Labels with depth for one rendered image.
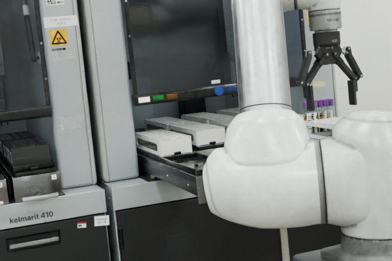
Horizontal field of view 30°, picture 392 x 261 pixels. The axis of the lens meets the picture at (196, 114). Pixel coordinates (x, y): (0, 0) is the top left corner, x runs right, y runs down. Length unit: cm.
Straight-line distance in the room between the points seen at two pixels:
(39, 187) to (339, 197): 108
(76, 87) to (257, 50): 96
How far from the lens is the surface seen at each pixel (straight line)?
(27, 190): 215
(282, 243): 226
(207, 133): 230
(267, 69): 137
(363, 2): 394
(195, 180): 182
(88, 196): 218
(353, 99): 211
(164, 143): 214
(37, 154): 222
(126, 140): 228
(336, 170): 130
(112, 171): 228
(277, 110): 134
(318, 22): 204
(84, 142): 225
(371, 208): 131
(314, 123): 209
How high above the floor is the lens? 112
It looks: 5 degrees down
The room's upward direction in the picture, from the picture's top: 6 degrees counter-clockwise
